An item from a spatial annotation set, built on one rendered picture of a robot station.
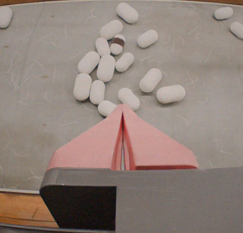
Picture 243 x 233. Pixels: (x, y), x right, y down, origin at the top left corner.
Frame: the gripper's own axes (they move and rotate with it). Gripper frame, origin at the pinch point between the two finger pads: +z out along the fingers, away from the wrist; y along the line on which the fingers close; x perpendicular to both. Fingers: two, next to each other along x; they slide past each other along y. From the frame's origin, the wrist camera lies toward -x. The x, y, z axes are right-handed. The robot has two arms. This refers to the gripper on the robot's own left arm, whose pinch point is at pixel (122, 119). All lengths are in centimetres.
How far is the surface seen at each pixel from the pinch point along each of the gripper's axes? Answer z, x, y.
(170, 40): 18.7, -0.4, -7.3
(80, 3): 24.6, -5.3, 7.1
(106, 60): 13.7, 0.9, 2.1
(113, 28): 17.9, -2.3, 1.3
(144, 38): 16.7, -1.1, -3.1
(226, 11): 21.4, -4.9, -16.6
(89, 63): 13.7, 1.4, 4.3
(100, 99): 10.2, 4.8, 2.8
